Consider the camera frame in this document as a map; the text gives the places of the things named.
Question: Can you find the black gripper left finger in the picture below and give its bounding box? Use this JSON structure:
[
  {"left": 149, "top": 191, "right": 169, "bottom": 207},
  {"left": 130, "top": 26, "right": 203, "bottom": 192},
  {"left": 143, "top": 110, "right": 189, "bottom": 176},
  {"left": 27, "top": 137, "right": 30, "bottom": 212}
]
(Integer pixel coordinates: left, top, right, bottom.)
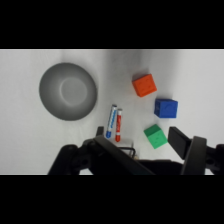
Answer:
[{"left": 48, "top": 134, "right": 156, "bottom": 175}]

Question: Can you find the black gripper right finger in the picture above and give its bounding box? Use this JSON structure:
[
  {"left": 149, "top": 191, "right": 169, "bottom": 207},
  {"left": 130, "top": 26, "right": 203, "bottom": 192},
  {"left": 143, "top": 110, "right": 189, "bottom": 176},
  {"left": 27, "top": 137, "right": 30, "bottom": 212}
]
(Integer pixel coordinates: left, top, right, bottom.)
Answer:
[{"left": 167, "top": 126, "right": 224, "bottom": 175}]

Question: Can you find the green cube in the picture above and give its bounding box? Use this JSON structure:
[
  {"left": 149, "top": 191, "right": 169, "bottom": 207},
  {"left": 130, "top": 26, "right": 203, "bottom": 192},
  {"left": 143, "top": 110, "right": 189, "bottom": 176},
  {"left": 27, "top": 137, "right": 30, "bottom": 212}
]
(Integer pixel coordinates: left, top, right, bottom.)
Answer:
[{"left": 143, "top": 123, "right": 168, "bottom": 150}]

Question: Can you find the blue cube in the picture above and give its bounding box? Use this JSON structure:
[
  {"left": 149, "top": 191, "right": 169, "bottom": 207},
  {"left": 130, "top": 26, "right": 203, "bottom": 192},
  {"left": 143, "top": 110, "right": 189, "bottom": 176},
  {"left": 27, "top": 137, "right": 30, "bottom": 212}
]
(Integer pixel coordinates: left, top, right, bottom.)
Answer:
[{"left": 153, "top": 98, "right": 179, "bottom": 119}]

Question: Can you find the orange cube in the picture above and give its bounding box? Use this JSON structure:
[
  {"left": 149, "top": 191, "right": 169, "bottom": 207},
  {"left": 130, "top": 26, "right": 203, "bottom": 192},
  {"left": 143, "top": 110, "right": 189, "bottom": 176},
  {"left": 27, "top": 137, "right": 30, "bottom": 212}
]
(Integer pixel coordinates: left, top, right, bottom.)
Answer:
[{"left": 132, "top": 73, "right": 158, "bottom": 98}]

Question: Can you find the red capped marker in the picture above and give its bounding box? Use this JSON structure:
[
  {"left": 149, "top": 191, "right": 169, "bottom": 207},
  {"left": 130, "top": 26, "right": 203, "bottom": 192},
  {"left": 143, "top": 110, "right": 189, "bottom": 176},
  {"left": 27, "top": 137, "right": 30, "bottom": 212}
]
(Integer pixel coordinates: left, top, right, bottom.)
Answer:
[{"left": 114, "top": 108, "right": 123, "bottom": 143}]

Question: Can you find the blue capped marker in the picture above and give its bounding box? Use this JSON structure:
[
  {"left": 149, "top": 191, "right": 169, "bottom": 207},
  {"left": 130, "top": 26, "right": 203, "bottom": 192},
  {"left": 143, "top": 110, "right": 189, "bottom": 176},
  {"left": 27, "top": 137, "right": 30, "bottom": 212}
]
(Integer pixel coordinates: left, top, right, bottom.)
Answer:
[{"left": 105, "top": 104, "right": 118, "bottom": 139}]

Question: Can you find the grey round bowl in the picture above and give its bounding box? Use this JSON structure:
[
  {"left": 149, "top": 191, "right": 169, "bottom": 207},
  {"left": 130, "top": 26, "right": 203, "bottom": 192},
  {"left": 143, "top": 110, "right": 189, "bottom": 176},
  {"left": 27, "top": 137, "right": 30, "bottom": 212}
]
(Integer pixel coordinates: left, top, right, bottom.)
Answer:
[{"left": 38, "top": 62, "right": 98, "bottom": 122}]

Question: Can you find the black wire box handle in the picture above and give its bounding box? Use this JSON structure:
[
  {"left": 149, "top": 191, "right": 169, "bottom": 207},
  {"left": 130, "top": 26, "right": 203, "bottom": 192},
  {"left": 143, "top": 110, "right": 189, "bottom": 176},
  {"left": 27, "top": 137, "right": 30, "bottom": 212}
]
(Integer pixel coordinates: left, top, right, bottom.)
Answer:
[{"left": 117, "top": 146, "right": 138, "bottom": 161}]

